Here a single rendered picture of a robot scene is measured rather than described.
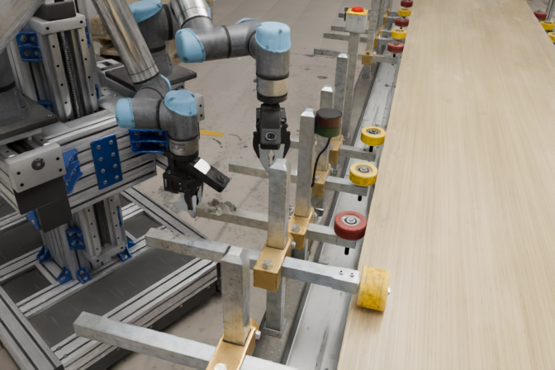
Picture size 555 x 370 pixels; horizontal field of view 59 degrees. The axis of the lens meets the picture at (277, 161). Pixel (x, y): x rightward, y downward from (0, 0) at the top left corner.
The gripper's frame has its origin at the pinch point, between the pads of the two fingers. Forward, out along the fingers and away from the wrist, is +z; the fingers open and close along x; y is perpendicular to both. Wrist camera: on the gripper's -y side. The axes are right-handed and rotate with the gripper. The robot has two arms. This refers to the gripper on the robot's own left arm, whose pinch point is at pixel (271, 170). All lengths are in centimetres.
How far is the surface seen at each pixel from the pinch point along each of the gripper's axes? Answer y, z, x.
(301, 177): -1.0, 1.8, -7.5
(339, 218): -7.2, 9.9, -17.0
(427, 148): 29, 11, -52
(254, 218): -0.4, 14.6, 4.0
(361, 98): 113, 31, -51
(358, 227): -10.9, 9.9, -20.9
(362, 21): 68, -19, -36
